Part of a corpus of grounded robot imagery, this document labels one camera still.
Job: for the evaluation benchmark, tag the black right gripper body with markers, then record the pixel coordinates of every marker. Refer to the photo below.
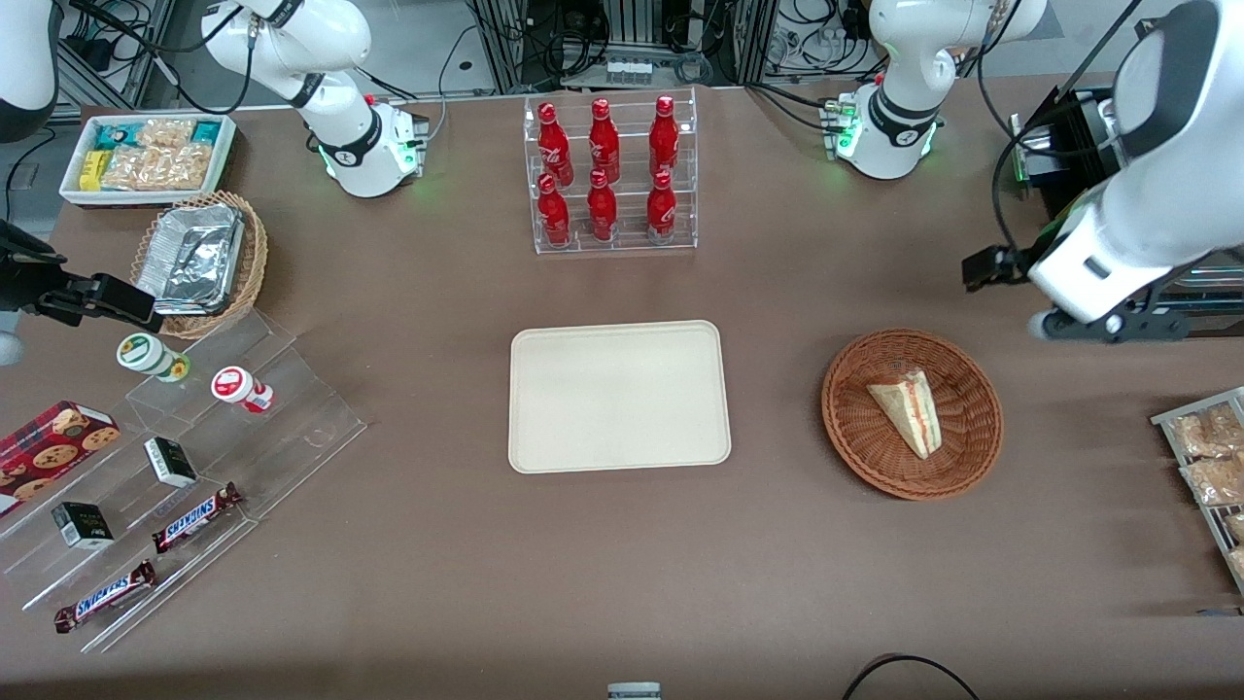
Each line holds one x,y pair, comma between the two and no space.
27,282

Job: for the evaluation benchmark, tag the triangular sandwich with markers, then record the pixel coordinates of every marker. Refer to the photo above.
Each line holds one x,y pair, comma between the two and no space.
914,413

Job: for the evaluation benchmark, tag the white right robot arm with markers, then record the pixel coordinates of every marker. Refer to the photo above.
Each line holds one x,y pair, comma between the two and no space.
330,39

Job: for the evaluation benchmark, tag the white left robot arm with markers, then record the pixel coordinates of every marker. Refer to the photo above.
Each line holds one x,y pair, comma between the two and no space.
904,58

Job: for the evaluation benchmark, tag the oval wicker basket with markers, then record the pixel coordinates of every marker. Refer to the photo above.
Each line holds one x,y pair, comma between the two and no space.
253,262

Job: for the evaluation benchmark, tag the round brown wicker basket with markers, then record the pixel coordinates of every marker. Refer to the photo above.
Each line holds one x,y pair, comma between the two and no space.
875,447

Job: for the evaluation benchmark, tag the beige plastic tray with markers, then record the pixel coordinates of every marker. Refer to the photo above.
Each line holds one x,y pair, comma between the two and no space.
618,399

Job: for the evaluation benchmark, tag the green lid yogurt cup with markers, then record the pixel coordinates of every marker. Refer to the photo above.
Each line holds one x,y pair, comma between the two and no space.
146,353

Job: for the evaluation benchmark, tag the stacked aluminium foil trays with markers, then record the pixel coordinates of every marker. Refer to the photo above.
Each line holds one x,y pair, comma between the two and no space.
191,258

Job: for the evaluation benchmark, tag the white rectangular snack bin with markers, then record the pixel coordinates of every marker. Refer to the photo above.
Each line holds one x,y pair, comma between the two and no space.
73,190

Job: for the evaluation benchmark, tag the yellow snack packet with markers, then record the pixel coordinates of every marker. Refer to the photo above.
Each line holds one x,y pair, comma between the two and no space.
91,170

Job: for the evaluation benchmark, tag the black hot food display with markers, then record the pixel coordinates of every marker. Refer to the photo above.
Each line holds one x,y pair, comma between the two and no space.
1069,136

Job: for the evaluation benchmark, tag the red lid yogurt cup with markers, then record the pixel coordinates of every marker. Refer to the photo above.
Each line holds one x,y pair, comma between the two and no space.
235,385

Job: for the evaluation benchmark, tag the large clear cracker bag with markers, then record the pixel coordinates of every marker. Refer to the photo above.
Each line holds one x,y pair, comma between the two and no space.
155,167

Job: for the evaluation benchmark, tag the red cookie box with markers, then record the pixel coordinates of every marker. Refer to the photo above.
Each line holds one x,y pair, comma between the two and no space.
49,447

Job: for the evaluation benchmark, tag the clear bag of crackers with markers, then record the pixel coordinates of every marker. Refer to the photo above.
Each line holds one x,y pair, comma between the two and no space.
1237,564
1205,433
1215,479
1235,526

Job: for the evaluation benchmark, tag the small black carton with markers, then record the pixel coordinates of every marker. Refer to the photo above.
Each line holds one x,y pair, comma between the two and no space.
83,525
171,462

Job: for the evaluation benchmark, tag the green snack packet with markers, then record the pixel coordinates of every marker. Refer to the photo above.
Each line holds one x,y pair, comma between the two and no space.
114,134

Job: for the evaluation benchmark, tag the small clear cracker bag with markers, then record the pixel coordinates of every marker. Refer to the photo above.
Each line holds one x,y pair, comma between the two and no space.
165,131

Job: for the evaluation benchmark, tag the teal snack packet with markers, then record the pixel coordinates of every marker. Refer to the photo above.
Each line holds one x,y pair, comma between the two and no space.
206,131

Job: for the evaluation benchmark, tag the clear acrylic stepped display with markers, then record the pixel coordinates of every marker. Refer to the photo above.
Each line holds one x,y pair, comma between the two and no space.
292,428

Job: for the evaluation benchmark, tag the snickers chocolate bar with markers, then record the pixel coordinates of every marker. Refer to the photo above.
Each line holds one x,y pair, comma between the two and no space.
105,596
194,518

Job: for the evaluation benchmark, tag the red cola bottle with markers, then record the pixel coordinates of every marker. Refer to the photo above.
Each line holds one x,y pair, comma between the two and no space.
664,136
602,209
555,146
554,214
604,141
661,209

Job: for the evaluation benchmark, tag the clear acrylic bottle rack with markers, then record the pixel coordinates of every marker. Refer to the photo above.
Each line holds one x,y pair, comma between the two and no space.
622,228

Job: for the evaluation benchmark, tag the white power strip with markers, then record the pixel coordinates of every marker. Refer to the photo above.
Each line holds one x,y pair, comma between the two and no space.
629,70

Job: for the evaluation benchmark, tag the small grey device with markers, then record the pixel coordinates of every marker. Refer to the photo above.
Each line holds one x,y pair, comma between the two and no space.
634,691

